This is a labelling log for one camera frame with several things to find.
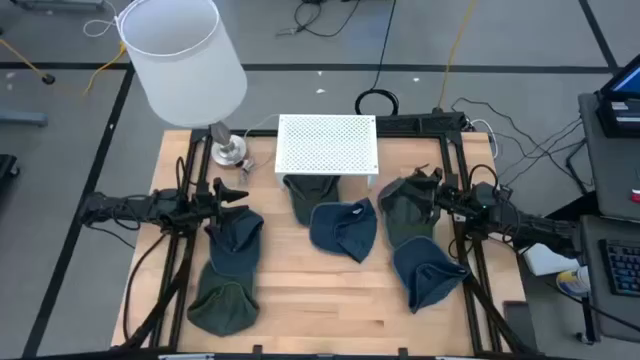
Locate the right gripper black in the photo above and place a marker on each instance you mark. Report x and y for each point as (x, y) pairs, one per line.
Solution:
(460, 202)

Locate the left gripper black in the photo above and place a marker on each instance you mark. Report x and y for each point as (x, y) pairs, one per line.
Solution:
(207, 207)

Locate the dark green baseball cap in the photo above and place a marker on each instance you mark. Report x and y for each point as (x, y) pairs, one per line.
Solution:
(307, 200)
(223, 302)
(405, 215)

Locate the dark blue baseball cap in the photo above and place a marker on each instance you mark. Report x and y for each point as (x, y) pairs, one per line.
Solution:
(425, 272)
(235, 245)
(345, 230)

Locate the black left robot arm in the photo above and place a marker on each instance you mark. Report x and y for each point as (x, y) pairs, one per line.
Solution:
(130, 207)

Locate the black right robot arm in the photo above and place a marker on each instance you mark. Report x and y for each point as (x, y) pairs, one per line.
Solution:
(530, 225)

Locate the silver lamp base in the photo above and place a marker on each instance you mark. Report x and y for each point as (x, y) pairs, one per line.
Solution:
(228, 150)

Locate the white perforated metal shelf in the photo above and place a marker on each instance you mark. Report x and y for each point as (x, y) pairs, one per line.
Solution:
(325, 142)

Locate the white box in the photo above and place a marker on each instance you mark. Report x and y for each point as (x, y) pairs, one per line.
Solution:
(550, 260)

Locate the white lampshade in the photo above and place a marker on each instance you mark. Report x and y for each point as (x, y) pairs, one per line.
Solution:
(185, 65)

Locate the dark rectangular pad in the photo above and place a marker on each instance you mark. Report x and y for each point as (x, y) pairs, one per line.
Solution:
(520, 325)

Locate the white yellow blue canister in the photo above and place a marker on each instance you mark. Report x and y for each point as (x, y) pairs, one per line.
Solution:
(572, 281)

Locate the grey desk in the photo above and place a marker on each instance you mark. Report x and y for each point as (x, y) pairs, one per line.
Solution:
(610, 170)
(595, 310)

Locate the black device with labels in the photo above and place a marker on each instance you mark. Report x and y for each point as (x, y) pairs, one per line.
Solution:
(620, 117)

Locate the black keyboard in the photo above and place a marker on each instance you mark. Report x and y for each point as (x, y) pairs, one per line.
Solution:
(622, 267)

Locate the black monitor with blue screen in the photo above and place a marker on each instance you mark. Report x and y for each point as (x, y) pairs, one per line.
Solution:
(625, 80)

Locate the grey furniture foot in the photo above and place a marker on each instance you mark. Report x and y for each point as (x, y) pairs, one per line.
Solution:
(22, 117)

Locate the black aluminium table frame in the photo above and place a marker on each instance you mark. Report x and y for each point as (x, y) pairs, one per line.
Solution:
(476, 325)

